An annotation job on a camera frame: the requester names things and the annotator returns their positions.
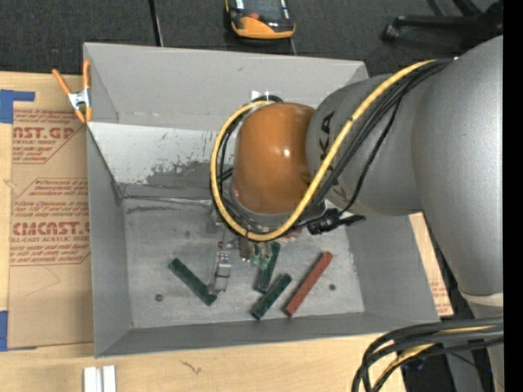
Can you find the black cylinder on white bracket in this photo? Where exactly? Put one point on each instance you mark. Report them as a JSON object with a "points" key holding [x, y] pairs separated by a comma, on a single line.
{"points": [[323, 222]]}

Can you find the grey metal bin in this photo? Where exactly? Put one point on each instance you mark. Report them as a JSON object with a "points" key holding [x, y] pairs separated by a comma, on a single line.
{"points": [[163, 235]]}

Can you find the brown cardboard board, red print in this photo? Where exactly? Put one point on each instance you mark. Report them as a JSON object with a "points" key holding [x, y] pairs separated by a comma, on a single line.
{"points": [[49, 284]]}

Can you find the dark green flat block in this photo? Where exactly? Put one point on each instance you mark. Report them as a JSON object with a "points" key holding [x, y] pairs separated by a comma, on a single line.
{"points": [[271, 296], [267, 275], [189, 278]]}

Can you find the red-brown flat block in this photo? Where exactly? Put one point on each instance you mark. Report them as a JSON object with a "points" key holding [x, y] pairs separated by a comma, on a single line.
{"points": [[309, 283]]}

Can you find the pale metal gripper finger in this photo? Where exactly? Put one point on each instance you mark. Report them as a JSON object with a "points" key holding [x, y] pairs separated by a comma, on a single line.
{"points": [[214, 275], [224, 270]]}

